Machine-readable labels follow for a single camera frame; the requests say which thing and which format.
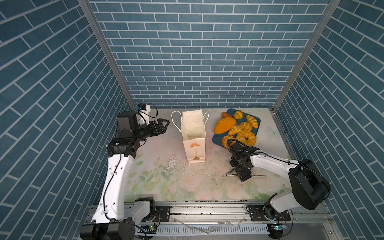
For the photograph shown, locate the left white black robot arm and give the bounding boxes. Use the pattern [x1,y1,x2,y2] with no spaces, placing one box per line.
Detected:
[80,104,170,240]

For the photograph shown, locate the ring donut bread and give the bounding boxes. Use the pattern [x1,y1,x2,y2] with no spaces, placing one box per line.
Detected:
[222,135,235,149]

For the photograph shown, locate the croissant right on tray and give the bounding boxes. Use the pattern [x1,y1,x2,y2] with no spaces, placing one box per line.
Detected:
[246,115,259,129]

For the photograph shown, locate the right aluminium corner post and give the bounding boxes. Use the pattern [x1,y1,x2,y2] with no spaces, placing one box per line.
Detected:
[272,0,341,115]

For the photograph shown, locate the silver metal tongs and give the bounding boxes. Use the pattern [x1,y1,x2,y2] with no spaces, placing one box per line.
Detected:
[222,168,267,179]

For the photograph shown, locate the dark blue tray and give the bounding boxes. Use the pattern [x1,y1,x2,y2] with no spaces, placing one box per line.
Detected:
[212,109,261,149]

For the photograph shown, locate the black corrugated cable hose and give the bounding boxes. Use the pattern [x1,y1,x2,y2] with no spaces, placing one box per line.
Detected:
[226,138,250,154]

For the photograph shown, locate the aluminium corner post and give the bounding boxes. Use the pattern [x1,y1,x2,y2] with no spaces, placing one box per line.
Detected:
[78,0,135,109]
[272,0,341,115]

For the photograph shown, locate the brown bread piece top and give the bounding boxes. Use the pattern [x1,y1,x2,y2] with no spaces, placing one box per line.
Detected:
[221,113,233,119]

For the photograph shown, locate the white printed paper bag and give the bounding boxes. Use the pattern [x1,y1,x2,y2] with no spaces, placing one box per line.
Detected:
[171,110,210,164]

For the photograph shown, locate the large orange oval bread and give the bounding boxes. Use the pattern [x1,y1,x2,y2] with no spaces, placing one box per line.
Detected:
[214,118,237,135]

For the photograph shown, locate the small round croissant top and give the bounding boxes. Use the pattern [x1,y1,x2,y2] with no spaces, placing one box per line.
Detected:
[233,111,244,120]

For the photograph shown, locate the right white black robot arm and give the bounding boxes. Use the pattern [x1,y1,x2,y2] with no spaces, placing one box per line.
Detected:
[225,141,331,221]

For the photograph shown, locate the long croissant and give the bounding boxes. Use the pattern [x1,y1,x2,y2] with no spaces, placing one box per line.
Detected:
[228,125,243,136]

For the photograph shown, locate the left aluminium corner post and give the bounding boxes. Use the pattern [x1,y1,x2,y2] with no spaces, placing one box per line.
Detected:
[78,0,135,109]

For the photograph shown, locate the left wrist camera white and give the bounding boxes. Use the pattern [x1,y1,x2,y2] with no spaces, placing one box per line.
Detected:
[136,104,151,126]

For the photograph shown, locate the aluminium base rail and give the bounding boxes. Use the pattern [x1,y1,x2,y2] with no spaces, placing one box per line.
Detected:
[80,200,340,240]

